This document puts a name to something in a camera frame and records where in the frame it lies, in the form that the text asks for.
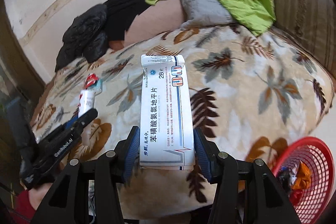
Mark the leaf printed blanket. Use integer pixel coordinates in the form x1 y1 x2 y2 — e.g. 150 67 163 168
30 24 334 214

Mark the person's left forearm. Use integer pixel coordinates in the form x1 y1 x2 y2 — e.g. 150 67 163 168
12 183 53 224

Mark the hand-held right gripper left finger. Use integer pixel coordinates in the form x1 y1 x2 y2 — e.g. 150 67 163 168
33 126 141 224

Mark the striped sofa cushion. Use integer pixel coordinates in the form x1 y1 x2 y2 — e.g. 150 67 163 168
272 0 336 75

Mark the grey quilted pillow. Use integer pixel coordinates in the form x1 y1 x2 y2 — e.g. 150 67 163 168
180 0 236 30

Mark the red plastic basket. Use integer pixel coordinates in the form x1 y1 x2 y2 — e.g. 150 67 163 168
271 136 334 224

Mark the black cloth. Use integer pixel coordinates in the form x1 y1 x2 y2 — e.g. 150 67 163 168
104 0 153 41

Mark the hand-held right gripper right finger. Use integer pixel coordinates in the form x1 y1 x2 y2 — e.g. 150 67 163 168
193 128 302 224

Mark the small white bottle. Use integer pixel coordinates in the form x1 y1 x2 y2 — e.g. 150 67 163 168
78 89 96 120

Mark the pink sofa backrest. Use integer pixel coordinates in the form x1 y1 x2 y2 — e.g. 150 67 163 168
109 0 190 51

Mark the red and white packet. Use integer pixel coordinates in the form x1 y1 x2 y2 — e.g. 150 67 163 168
84 73 103 95

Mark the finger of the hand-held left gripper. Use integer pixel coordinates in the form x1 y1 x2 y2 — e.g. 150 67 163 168
70 108 99 133
6 96 36 159

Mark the black puffer jacket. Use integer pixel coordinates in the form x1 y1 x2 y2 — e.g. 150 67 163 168
54 3 109 72

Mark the long white medicine box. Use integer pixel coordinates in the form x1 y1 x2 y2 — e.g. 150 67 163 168
139 54 197 171

